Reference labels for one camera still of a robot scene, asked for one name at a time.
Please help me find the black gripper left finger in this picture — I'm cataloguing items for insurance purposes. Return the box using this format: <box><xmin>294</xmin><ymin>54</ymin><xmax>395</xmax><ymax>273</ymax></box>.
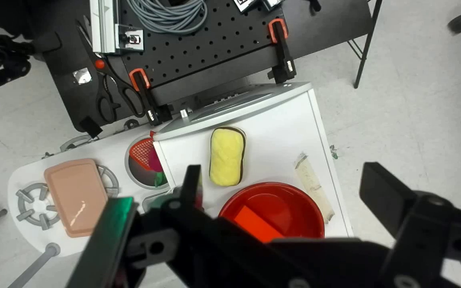
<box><xmin>181</xmin><ymin>164</ymin><xmax>203</xmax><ymax>208</ymax></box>

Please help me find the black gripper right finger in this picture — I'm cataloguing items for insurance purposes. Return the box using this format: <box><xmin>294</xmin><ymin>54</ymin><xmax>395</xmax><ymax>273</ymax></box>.
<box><xmin>358</xmin><ymin>161</ymin><xmax>418</xmax><ymax>236</ymax></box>

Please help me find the yellow plush sandwich toy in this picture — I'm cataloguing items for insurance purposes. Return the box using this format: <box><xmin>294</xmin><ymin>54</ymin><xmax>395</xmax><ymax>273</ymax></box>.
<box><xmin>210</xmin><ymin>126</ymin><xmax>245</xmax><ymax>187</ymax></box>

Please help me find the red plastic bowl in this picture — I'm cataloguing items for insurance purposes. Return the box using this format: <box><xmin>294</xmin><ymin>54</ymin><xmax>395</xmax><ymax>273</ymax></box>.
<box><xmin>219</xmin><ymin>182</ymin><xmax>325</xmax><ymax>243</ymax></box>

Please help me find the orange black clamp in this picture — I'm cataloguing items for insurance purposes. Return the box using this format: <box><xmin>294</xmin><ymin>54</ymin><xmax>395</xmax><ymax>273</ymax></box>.
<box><xmin>128</xmin><ymin>67</ymin><xmax>171</xmax><ymax>126</ymax></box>
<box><xmin>267</xmin><ymin>17</ymin><xmax>296</xmax><ymax>83</ymax></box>

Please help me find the masking tape strip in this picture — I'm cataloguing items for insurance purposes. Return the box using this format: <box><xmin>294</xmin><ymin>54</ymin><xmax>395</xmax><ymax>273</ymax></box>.
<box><xmin>294</xmin><ymin>153</ymin><xmax>334</xmax><ymax>224</ymax></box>

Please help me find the white cabinet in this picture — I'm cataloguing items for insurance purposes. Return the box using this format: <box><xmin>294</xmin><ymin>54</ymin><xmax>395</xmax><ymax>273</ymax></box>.
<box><xmin>154</xmin><ymin>83</ymin><xmax>354</xmax><ymax>236</ymax></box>

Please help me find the pink toy cutting board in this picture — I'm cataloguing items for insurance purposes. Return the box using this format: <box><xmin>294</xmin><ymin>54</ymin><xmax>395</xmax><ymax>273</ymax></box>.
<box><xmin>43</xmin><ymin>158</ymin><xmax>107</xmax><ymax>236</ymax></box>

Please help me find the white toy stove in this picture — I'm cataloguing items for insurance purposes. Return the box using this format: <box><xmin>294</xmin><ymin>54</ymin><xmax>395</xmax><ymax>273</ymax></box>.
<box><xmin>8</xmin><ymin>128</ymin><xmax>166</xmax><ymax>256</ymax></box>

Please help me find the black perforated breadboard table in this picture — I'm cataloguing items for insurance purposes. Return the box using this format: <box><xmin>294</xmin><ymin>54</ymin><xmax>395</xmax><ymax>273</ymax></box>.
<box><xmin>34</xmin><ymin>0</ymin><xmax>373</xmax><ymax>131</ymax></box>

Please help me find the grey metal rod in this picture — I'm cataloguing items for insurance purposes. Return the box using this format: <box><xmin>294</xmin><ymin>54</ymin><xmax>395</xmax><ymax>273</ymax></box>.
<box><xmin>8</xmin><ymin>243</ymin><xmax>61</xmax><ymax>288</ymax></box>

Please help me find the grey coiled cable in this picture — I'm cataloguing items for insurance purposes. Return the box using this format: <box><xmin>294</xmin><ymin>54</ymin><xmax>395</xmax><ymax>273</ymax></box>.
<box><xmin>125</xmin><ymin>0</ymin><xmax>210</xmax><ymax>36</ymax></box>

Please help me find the aluminium extrusion rail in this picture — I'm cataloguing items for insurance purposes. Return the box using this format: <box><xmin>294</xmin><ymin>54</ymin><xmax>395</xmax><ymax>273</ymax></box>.
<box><xmin>88</xmin><ymin>0</ymin><xmax>146</xmax><ymax>54</ymax></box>

